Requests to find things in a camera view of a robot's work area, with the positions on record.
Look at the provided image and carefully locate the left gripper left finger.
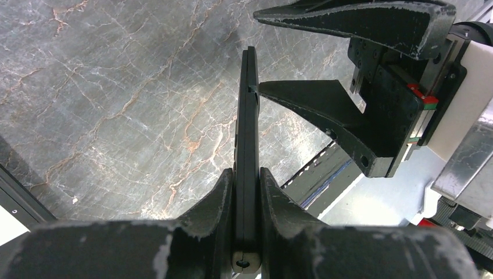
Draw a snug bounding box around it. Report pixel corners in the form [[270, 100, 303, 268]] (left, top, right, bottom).
[[1, 169, 233, 278]]

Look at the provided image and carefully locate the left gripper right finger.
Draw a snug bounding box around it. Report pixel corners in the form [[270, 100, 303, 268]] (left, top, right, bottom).
[[259, 167, 478, 278]]

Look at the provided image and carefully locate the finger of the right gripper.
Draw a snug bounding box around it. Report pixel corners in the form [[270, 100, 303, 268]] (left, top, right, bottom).
[[253, 1, 456, 60], [259, 80, 424, 178]]

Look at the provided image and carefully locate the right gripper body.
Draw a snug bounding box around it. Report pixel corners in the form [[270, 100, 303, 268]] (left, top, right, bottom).
[[346, 23, 469, 178]]

